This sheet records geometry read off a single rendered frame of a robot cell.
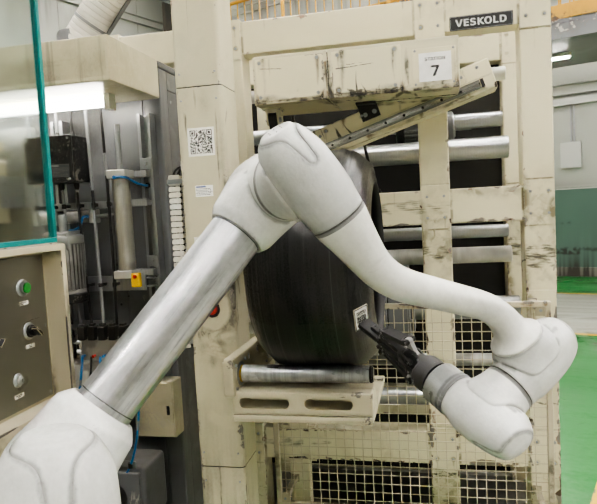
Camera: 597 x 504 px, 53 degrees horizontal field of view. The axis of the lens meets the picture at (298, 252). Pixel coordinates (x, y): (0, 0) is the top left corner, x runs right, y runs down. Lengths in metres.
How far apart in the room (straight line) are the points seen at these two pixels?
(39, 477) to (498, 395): 0.77
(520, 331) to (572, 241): 9.46
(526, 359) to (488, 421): 0.13
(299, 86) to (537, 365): 1.08
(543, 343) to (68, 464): 0.82
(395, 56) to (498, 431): 1.11
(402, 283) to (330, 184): 0.22
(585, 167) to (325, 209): 9.79
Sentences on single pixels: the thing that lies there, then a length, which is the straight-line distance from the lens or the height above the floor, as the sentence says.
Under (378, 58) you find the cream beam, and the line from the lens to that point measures 1.84.
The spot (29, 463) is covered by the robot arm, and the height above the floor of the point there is 1.03.
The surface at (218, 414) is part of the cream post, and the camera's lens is 1.73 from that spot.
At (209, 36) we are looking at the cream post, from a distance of 1.68.
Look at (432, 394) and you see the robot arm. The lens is 1.23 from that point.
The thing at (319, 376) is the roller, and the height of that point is 0.90.
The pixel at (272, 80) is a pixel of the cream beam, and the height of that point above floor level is 1.71.
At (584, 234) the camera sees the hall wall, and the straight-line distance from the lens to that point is 10.61.
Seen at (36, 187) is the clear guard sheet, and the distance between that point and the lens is 1.51.
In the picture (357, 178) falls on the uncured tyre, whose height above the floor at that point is 1.38.
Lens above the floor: 1.32
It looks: 4 degrees down
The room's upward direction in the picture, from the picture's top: 3 degrees counter-clockwise
